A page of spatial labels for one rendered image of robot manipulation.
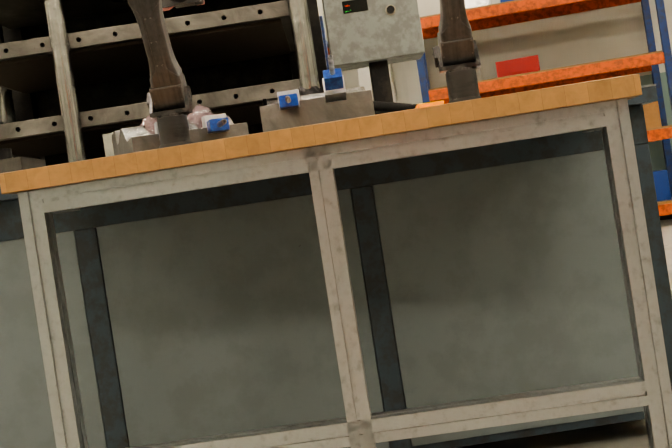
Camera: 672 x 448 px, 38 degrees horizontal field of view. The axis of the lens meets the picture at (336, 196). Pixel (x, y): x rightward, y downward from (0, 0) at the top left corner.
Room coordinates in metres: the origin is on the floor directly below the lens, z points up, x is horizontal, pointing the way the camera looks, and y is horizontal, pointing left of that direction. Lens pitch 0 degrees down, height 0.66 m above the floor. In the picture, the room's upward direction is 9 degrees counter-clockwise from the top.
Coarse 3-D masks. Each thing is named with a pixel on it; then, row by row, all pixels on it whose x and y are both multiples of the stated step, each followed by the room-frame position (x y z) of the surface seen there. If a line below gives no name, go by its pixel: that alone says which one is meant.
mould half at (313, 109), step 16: (304, 96) 2.52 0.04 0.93; (320, 96) 2.50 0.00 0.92; (352, 96) 2.21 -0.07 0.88; (368, 96) 2.21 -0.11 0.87; (272, 112) 2.21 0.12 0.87; (288, 112) 2.21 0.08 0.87; (304, 112) 2.21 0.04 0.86; (320, 112) 2.21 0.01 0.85; (336, 112) 2.21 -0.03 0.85; (352, 112) 2.21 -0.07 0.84; (368, 112) 2.21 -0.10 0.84; (272, 128) 2.21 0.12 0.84
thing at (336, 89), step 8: (328, 56) 2.16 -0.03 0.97; (328, 72) 2.20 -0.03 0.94; (336, 72) 2.20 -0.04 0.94; (328, 80) 2.20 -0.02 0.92; (336, 80) 2.20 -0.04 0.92; (328, 88) 2.22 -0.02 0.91; (336, 88) 2.22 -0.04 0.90; (344, 88) 2.22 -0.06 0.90; (328, 96) 2.22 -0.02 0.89; (336, 96) 2.23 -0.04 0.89; (344, 96) 2.23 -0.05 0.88
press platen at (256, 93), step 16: (288, 80) 3.03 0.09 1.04; (192, 96) 3.02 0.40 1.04; (208, 96) 3.02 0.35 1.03; (224, 96) 3.02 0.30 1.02; (240, 96) 3.02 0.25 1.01; (256, 96) 3.02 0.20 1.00; (272, 96) 3.02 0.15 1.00; (80, 112) 3.02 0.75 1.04; (96, 112) 3.02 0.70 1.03; (112, 112) 3.02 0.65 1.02; (128, 112) 3.05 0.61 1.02; (144, 112) 3.02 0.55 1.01; (0, 128) 3.02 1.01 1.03; (16, 128) 3.03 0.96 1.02; (32, 128) 3.02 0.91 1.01; (48, 128) 3.02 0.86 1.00
